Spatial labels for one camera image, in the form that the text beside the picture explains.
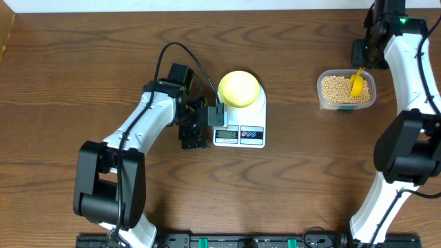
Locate yellow plastic scoop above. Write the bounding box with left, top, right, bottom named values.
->
left=349, top=68, right=364, bottom=97

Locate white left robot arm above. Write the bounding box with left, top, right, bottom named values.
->
left=73, top=63, right=209, bottom=247

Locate white digital kitchen scale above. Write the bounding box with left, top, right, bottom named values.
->
left=212, top=84, right=267, bottom=148

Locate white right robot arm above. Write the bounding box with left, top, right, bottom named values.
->
left=336, top=0, right=440, bottom=247

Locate clear container of soybeans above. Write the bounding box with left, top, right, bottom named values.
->
left=317, top=69, right=376, bottom=111

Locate yellow bowl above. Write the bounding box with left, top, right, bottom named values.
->
left=218, top=71, right=260, bottom=109

